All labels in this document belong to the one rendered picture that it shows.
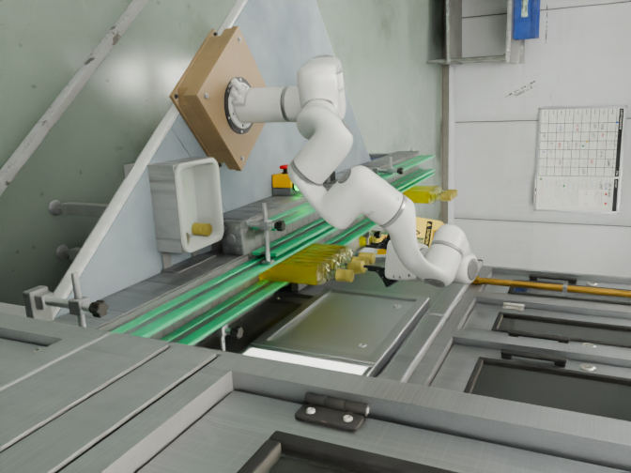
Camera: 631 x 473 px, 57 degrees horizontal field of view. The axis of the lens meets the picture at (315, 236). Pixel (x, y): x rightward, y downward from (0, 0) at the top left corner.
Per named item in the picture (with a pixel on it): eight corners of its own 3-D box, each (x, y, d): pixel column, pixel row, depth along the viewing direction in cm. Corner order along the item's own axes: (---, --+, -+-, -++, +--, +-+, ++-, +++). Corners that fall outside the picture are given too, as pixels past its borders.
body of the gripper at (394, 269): (433, 283, 145) (395, 278, 153) (437, 243, 145) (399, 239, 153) (416, 284, 140) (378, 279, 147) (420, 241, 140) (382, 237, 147)
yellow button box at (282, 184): (271, 195, 200) (291, 195, 197) (270, 173, 198) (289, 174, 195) (282, 191, 206) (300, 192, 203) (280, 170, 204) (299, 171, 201)
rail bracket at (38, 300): (10, 354, 109) (100, 373, 99) (-6, 267, 105) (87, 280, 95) (32, 344, 113) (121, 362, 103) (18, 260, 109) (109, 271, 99)
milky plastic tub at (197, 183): (158, 252, 149) (185, 255, 145) (147, 164, 143) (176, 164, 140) (199, 236, 164) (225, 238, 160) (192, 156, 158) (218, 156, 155)
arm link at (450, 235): (449, 257, 125) (463, 221, 129) (407, 252, 132) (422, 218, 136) (474, 291, 135) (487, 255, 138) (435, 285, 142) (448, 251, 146)
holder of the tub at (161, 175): (160, 271, 150) (184, 274, 147) (147, 164, 144) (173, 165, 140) (199, 254, 165) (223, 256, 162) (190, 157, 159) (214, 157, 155)
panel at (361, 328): (131, 447, 111) (289, 490, 97) (130, 433, 111) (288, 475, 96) (326, 295, 190) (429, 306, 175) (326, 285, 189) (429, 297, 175)
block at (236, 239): (221, 254, 164) (242, 256, 161) (218, 221, 161) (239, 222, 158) (228, 251, 167) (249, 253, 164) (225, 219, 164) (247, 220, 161)
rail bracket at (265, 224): (243, 263, 161) (283, 267, 156) (238, 203, 157) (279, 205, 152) (249, 260, 164) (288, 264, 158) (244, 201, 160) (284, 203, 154)
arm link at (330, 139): (284, 130, 137) (270, 148, 124) (320, 85, 131) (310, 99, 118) (329, 168, 139) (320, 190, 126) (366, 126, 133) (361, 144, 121)
